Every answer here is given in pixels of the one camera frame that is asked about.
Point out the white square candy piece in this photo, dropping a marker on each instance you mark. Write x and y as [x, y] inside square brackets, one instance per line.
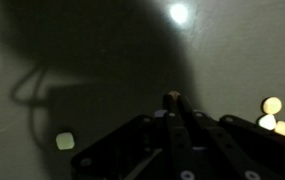
[65, 141]

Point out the yellow round candy piece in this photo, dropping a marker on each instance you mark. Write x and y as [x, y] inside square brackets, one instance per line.
[272, 105]

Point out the white round candy piece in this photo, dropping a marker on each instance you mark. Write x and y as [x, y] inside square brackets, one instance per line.
[267, 122]

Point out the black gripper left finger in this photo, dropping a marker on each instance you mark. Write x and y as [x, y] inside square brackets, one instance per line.
[178, 146]

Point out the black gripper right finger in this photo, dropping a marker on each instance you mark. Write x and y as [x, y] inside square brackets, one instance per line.
[222, 146]

